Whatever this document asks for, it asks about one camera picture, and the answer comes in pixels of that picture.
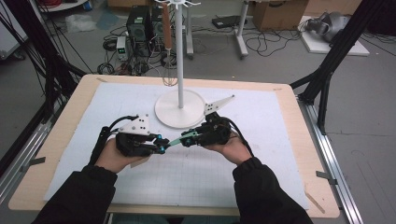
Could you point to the grey metal bracket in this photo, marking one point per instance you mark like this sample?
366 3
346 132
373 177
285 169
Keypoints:
326 176
34 161

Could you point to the thin wooden stick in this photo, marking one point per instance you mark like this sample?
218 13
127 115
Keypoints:
315 200

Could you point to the grey bench power supply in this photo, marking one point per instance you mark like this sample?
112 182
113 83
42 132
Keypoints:
121 48

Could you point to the grey helmet-shaped device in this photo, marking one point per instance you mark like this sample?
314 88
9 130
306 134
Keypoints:
331 26

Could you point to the black computer tower green label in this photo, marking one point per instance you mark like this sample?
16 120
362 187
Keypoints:
137 31

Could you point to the person's left hand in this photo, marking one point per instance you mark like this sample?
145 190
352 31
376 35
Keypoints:
110 158

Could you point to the aluminium rail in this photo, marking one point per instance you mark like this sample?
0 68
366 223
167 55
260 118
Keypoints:
18 161
336 161

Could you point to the white floor board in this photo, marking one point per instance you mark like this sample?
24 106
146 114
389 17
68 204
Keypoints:
348 48

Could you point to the large cardboard box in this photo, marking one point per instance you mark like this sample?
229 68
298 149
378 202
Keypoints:
278 15

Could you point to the flat black device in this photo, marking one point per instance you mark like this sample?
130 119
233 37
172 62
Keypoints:
225 21

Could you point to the black metal frame post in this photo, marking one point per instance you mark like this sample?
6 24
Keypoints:
339 46
40 46

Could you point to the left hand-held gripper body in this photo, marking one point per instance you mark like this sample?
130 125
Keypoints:
134 144

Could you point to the white table leg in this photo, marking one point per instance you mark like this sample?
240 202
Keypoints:
189 34
242 31

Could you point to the white grid mat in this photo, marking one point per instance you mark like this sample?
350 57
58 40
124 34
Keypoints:
174 186

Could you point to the white utensil rack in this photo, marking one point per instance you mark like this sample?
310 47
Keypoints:
180 62

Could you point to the person's right hand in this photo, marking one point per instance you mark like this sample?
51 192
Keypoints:
236 152

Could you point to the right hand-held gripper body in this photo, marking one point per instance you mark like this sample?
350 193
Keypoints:
214 132

